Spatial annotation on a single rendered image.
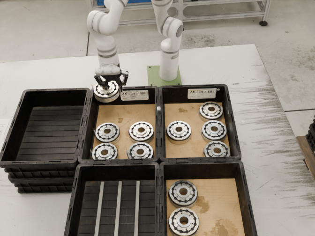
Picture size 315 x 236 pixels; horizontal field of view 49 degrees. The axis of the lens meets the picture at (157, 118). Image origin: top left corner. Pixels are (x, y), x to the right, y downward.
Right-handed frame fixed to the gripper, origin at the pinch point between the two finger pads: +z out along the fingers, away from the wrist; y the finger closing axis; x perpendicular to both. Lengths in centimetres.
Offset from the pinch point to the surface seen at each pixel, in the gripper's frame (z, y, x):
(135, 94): 10.5, -7.8, -7.2
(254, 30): 101, -114, -180
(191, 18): 88, -52, -185
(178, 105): 17.1, -26.9, -5.4
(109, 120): 17.1, 4.2, 1.5
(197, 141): 17.0, -33.1, 15.5
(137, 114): 17.1, -8.2, -1.1
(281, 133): 30, -75, 3
